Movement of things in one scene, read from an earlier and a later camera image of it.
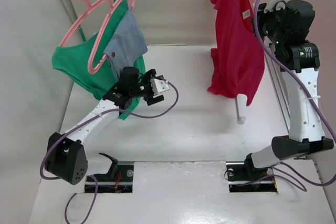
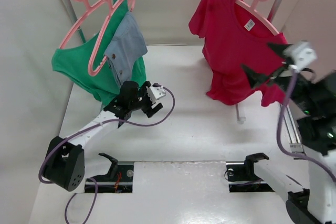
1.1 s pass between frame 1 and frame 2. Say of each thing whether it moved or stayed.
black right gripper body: moved
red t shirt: moved
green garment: stayed
